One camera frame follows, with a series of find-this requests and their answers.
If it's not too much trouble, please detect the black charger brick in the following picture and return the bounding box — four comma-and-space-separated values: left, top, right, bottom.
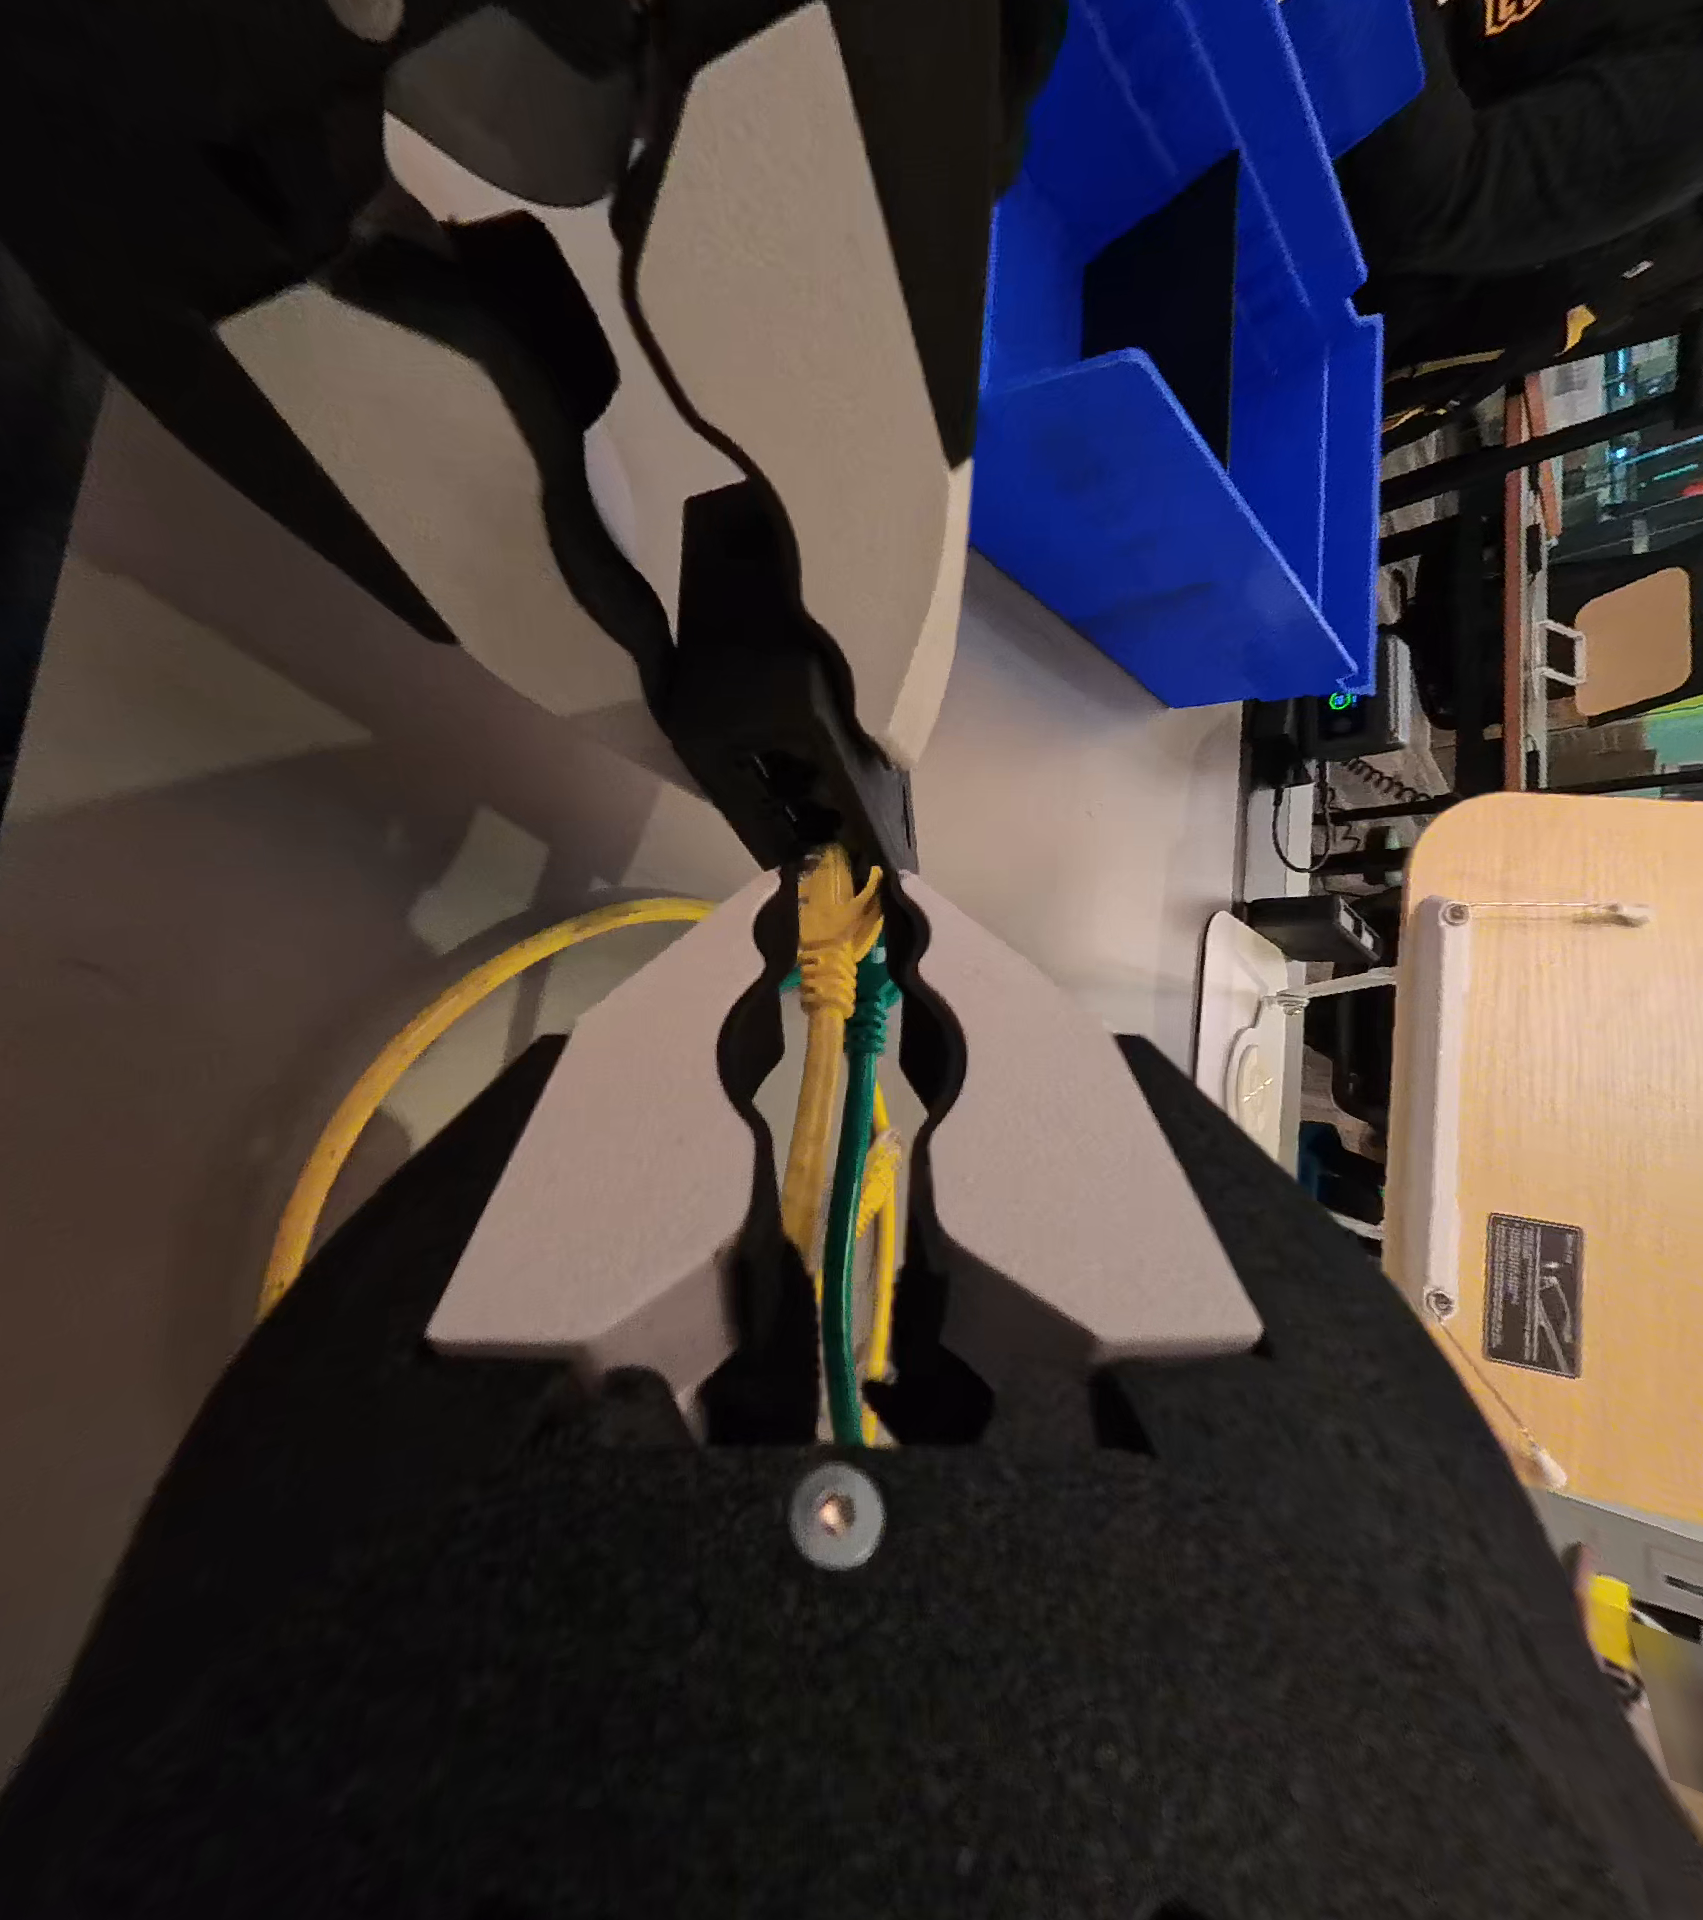
1247, 896, 1387, 961

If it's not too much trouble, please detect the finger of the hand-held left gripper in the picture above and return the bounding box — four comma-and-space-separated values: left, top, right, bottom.
215, 210, 676, 726
614, 0, 975, 769

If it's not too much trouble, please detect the black ethernet switch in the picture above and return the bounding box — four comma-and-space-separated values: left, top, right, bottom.
646, 487, 921, 879

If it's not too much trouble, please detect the black power bank with screen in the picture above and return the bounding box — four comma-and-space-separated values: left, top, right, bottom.
1292, 682, 1410, 758

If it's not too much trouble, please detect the black bin divider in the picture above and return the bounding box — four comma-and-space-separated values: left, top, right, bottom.
1079, 157, 1245, 468

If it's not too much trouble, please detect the green ethernet cable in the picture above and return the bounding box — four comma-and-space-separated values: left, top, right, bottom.
782, 914, 898, 1445

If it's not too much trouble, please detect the blue plastic bin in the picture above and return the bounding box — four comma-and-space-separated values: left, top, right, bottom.
970, 0, 1427, 708

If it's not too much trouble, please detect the black chair with wooden seat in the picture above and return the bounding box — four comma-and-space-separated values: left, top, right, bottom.
1541, 547, 1703, 722

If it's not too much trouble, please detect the yellow ethernet cable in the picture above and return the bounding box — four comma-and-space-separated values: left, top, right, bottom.
258, 844, 913, 1447

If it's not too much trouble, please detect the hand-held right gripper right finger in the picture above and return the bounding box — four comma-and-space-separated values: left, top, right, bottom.
885, 873, 1267, 1368

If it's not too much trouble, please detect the wooden board with white rail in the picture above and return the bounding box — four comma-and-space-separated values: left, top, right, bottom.
1388, 793, 1703, 1509

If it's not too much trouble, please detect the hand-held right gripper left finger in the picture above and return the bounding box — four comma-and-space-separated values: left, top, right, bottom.
425, 873, 805, 1382

